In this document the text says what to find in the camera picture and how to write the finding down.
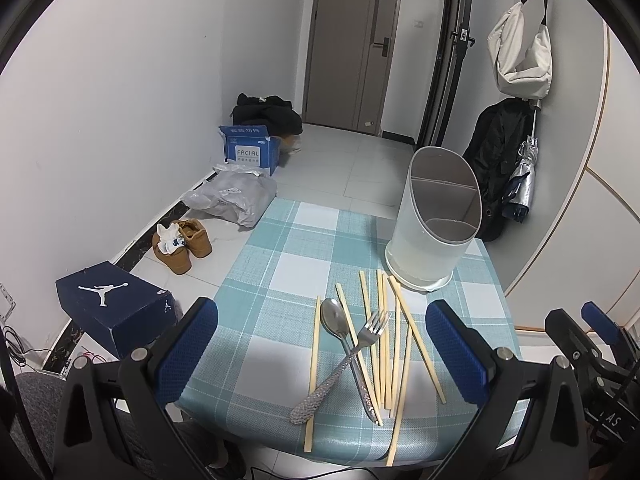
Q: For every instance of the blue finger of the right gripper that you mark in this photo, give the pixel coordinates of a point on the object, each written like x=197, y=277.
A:
x=613, y=335

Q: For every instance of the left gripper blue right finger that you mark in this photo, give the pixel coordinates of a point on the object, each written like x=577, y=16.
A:
x=488, y=378

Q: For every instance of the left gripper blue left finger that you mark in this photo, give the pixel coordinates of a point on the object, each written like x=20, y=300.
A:
x=154, y=376

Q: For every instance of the silver fork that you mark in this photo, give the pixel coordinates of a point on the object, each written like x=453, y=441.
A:
x=368, y=335

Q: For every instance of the silver spoon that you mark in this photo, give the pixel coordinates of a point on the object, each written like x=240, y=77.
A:
x=334, y=322

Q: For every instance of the white shoulder bag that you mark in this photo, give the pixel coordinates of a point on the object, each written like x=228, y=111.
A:
x=521, y=69

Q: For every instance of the navy jordan shoe box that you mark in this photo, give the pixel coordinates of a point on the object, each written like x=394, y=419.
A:
x=118, y=310

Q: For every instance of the tan shoe near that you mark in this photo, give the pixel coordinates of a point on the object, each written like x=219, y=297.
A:
x=178, y=261

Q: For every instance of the tan shoe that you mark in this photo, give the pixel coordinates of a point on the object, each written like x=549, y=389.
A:
x=178, y=261
x=195, y=236

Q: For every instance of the tan shoe far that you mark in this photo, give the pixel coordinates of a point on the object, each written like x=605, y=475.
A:
x=195, y=236

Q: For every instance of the silver folded umbrella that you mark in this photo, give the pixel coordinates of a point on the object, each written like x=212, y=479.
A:
x=518, y=196

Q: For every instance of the teal checkered tablecloth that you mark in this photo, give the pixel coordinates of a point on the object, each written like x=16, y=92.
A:
x=289, y=309

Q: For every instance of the white utensil holder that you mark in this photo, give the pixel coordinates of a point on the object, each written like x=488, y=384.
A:
x=439, y=214

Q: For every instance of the grey plastic bag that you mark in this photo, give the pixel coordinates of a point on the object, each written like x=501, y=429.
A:
x=236, y=193

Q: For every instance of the black hanging jacket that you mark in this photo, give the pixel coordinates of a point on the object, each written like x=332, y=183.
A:
x=493, y=156

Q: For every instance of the blue facial cardboard box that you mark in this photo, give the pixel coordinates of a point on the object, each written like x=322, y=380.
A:
x=251, y=147

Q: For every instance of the black clothes pile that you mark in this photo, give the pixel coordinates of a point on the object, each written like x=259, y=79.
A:
x=277, y=114

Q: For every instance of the black framed glass door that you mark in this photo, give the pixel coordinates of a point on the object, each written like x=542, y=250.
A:
x=453, y=42

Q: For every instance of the grey entrance door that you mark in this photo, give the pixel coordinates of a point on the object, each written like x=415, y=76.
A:
x=350, y=51

